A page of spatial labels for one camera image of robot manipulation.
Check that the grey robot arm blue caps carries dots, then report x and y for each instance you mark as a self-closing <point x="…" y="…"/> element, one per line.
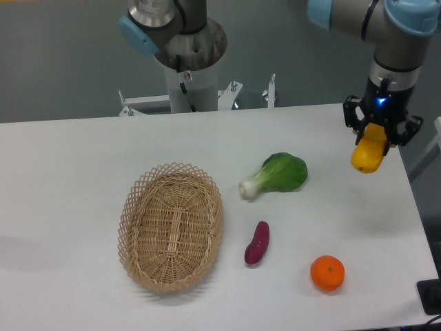
<point x="182" y="38"/>

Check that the purple sweet potato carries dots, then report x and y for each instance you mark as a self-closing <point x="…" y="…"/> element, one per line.
<point x="258" y="246"/>

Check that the green bok choy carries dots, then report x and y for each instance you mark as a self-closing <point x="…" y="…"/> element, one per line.
<point x="281" y="172"/>

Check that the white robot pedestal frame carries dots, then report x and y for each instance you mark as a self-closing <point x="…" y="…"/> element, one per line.
<point x="187" y="91"/>

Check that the yellow mango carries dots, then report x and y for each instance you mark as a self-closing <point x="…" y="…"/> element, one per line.
<point x="368" y="154"/>

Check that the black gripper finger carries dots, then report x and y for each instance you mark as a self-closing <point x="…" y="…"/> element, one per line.
<point x="412" y="126"/>
<point x="358" y="126"/>

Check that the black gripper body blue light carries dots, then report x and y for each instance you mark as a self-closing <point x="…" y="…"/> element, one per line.
<point x="379" y="106"/>

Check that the oval wicker basket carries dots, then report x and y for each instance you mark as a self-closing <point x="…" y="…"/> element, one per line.
<point x="171" y="227"/>

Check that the orange tangerine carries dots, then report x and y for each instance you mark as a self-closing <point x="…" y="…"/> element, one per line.
<point x="327" y="273"/>

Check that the black device at table edge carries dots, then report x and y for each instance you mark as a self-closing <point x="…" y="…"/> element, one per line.
<point x="429" y="293"/>

